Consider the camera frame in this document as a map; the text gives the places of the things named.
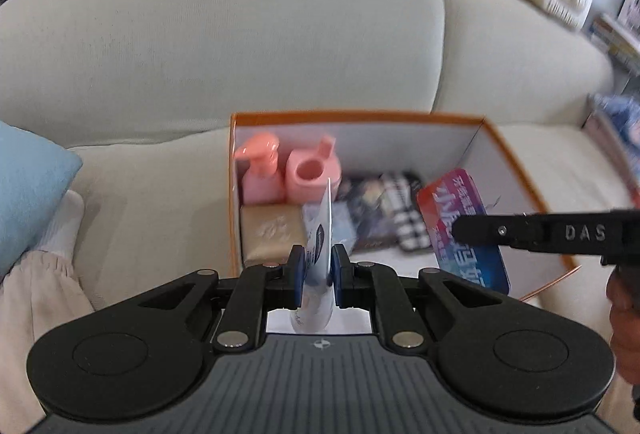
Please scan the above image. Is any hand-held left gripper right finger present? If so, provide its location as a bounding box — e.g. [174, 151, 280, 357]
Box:
[332, 244, 536, 353]

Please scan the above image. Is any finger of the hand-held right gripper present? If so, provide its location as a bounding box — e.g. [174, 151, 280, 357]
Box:
[451, 211, 532, 251]

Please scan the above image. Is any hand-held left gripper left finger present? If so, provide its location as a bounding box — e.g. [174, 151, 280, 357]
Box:
[95, 245, 306, 355]

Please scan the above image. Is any white blue packet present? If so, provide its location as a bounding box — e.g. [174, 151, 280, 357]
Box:
[289, 178, 337, 336]

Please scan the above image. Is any red blue tin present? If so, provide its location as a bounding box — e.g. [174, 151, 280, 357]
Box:
[416, 168, 512, 295]

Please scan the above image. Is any orange cardboard box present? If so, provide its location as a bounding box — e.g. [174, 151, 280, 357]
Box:
[229, 111, 584, 336]

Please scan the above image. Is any person's right hand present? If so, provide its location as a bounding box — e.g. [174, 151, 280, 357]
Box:
[606, 263, 640, 386]

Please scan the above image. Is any gold rectangular box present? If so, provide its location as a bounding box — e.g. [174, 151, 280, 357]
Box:
[240, 204, 307, 265]

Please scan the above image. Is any light blue packet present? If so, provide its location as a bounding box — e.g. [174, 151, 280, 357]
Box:
[303, 201, 359, 255]

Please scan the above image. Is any dark printed booklet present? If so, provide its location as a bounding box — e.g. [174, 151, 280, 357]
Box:
[336, 174, 404, 253]

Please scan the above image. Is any black white plaid case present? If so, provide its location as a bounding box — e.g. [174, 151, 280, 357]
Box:
[381, 171, 435, 251]

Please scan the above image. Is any blue printed magazine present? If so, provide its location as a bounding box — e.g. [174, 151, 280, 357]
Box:
[582, 92, 640, 209]

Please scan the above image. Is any pink cup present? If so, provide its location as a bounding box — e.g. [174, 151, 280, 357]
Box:
[285, 136, 342, 203]

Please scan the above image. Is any pink pump bottle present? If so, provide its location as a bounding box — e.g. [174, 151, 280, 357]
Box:
[233, 134, 287, 207]

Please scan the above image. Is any stack of books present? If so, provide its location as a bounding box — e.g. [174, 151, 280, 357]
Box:
[588, 0, 640, 77]

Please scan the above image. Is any white cloth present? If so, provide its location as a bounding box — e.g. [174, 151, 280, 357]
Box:
[35, 190, 87, 259]

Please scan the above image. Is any beige sofa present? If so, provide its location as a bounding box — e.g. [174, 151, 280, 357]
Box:
[0, 0, 638, 330]

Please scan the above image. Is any pale pink cloth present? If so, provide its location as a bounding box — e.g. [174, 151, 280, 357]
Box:
[0, 250, 97, 434]

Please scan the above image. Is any light blue pillow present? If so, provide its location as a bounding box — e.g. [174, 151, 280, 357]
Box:
[0, 121, 84, 279]

